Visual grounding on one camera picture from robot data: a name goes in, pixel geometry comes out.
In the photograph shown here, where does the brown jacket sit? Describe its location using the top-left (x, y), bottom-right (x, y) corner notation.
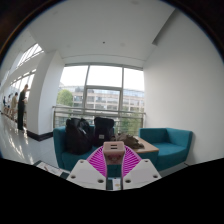
top-left (114, 132), bottom-right (146, 150)

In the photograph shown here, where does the metal window railing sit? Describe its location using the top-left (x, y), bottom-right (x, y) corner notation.
top-left (52, 105), bottom-right (147, 137)

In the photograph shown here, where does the teal wooden-top side table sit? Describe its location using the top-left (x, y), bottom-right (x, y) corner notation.
top-left (132, 137), bottom-right (160, 168)

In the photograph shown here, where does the teal armchair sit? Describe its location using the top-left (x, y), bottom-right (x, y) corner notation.
top-left (138, 127), bottom-right (194, 172)

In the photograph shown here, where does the pink charger block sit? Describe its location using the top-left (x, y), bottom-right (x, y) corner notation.
top-left (102, 141), bottom-right (127, 165)

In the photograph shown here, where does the black backpack with label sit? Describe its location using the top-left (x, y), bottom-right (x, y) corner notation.
top-left (93, 116), bottom-right (116, 148)

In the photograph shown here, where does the large window frame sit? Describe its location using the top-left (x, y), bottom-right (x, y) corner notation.
top-left (56, 63), bottom-right (146, 117)

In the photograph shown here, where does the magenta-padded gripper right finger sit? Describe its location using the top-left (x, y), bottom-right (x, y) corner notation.
top-left (121, 145), bottom-right (163, 191)

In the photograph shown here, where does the shiny black backpack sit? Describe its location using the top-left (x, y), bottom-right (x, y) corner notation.
top-left (64, 117), bottom-right (95, 156)

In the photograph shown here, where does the person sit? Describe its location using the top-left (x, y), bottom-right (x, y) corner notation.
top-left (9, 92), bottom-right (20, 121)
top-left (17, 83), bottom-right (30, 132)

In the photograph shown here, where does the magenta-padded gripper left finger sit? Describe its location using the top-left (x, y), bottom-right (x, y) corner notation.
top-left (66, 145), bottom-right (109, 191)

